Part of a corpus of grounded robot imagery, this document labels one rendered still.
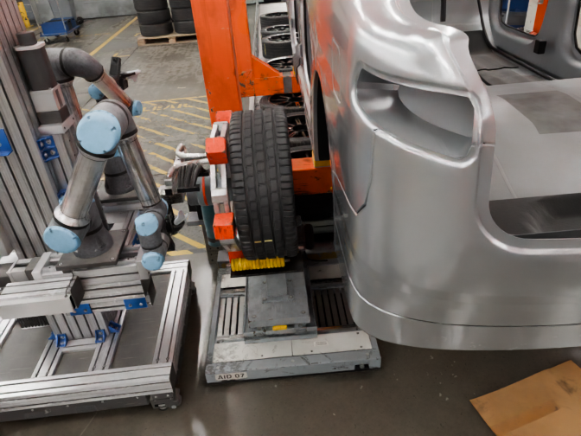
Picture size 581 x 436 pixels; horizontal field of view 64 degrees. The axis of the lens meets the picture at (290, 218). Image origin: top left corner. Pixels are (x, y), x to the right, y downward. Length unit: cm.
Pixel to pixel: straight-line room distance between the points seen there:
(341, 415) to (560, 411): 92
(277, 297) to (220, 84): 110
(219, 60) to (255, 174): 79
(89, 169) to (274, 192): 65
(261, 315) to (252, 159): 86
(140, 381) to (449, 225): 154
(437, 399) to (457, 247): 130
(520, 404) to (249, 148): 158
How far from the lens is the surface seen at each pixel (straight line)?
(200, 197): 205
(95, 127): 148
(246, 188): 176
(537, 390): 244
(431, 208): 105
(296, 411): 223
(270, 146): 179
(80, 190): 162
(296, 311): 231
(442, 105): 112
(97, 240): 189
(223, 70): 239
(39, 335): 265
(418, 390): 232
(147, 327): 244
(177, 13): 1028
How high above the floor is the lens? 181
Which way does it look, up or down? 32 degrees down
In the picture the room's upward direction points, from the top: 5 degrees counter-clockwise
